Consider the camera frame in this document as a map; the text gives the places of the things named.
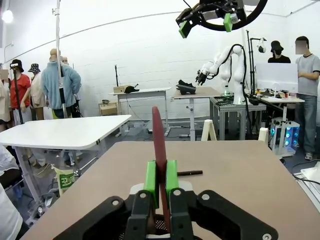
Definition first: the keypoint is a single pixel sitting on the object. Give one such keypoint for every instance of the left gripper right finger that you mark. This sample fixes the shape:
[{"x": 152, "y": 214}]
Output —
[{"x": 180, "y": 215}]

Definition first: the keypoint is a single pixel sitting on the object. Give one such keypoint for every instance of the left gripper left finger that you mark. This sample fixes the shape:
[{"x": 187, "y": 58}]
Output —
[{"x": 140, "y": 212}]

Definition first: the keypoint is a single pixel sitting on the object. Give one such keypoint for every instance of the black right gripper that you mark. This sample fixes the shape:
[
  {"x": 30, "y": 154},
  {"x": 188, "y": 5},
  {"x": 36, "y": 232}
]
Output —
[{"x": 220, "y": 5}]

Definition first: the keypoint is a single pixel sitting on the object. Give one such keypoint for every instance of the black pen with red end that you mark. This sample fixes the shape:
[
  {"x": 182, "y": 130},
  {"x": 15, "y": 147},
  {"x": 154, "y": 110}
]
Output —
[{"x": 192, "y": 172}]

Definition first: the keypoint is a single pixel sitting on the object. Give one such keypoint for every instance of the dark red pen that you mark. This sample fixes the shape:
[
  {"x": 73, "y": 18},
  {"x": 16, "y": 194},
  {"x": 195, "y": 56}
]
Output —
[{"x": 158, "y": 137}]

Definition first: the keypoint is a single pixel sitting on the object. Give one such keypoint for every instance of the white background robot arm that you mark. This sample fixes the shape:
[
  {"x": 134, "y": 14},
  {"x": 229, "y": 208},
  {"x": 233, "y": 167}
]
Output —
[{"x": 236, "y": 75}]

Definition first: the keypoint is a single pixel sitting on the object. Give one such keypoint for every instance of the black mesh pen holder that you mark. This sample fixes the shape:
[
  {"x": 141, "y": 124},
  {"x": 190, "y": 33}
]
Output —
[{"x": 161, "y": 226}]

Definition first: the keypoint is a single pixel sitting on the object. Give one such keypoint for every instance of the black stand with white head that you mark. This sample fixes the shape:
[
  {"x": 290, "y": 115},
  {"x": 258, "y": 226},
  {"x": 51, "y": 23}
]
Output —
[{"x": 250, "y": 62}]

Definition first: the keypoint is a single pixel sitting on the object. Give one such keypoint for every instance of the black shoes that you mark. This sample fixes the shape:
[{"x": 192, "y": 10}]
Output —
[{"x": 186, "y": 87}]

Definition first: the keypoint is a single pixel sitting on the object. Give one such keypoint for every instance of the wooden top table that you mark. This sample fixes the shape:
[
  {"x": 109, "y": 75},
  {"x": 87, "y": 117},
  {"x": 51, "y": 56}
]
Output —
[{"x": 205, "y": 92}]

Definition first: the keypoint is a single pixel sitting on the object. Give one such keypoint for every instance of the person in black hat and mask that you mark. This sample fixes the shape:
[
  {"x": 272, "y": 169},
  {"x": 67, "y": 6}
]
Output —
[{"x": 278, "y": 59}]

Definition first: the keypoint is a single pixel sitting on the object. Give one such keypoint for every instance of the white bag with green print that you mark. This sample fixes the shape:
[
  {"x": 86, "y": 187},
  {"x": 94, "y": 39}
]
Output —
[{"x": 65, "y": 180}]

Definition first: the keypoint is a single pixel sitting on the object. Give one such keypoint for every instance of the white board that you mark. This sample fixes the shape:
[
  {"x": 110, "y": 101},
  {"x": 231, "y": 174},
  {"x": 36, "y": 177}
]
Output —
[{"x": 275, "y": 75}]

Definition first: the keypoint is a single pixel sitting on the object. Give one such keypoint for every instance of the white wooden trestle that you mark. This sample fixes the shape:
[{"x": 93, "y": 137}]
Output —
[
  {"x": 208, "y": 130},
  {"x": 263, "y": 135}
]

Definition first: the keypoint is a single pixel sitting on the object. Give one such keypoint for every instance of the black cap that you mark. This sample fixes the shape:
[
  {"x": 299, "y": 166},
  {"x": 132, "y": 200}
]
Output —
[{"x": 130, "y": 89}]

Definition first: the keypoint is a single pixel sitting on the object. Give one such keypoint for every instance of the small wooden box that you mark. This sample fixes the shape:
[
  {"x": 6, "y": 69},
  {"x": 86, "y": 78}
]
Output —
[{"x": 119, "y": 90}]

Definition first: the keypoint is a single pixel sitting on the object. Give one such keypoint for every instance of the cardboard box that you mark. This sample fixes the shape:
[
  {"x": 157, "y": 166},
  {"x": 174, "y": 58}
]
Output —
[{"x": 108, "y": 108}]

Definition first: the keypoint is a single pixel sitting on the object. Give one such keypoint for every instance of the cluttered white desk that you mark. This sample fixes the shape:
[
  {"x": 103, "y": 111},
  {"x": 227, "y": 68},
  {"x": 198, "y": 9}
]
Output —
[{"x": 287, "y": 99}]

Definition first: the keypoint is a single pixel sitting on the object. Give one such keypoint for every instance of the white table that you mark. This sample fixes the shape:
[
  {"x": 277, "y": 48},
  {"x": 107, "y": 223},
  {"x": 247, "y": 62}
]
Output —
[{"x": 62, "y": 132}]

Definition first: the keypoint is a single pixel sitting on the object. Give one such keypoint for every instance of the person in grey t-shirt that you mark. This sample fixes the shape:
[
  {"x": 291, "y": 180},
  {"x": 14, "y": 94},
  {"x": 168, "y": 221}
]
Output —
[{"x": 308, "y": 75}]

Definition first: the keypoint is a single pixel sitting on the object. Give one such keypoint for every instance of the white lit computer tower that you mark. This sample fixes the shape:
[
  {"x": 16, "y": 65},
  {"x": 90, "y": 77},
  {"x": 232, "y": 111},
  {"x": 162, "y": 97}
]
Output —
[{"x": 285, "y": 135}]

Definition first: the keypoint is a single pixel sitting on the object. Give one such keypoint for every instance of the person in white t-shirt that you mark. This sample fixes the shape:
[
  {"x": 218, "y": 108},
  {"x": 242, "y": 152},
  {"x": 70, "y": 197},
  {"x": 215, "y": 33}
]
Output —
[{"x": 7, "y": 212}]

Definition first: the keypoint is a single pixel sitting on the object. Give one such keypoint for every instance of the white tray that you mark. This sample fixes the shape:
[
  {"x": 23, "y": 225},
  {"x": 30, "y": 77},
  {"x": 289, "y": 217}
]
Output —
[{"x": 311, "y": 175}]

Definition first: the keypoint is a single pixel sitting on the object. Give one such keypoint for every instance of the silver stand pole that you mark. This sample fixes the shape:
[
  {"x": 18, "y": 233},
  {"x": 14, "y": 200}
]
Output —
[{"x": 58, "y": 37}]

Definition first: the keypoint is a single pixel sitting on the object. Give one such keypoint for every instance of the mannequin in blue fleece jacket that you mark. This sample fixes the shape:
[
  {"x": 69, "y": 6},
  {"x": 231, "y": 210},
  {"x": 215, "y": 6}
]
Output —
[{"x": 60, "y": 85}]

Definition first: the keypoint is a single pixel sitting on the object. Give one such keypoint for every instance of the mannequin with patterned bucket hat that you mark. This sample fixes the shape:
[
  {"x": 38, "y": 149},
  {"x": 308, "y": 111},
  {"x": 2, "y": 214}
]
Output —
[{"x": 37, "y": 90}]

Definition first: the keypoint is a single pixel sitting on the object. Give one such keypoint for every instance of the mannequin in beige jacket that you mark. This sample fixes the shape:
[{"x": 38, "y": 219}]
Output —
[{"x": 3, "y": 100}]

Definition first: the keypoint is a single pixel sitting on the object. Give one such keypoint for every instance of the round bright lamp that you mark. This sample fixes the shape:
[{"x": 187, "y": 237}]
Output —
[{"x": 7, "y": 16}]

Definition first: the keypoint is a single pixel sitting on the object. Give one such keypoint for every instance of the aluminium frame table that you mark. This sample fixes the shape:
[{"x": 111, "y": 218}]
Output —
[{"x": 225, "y": 107}]

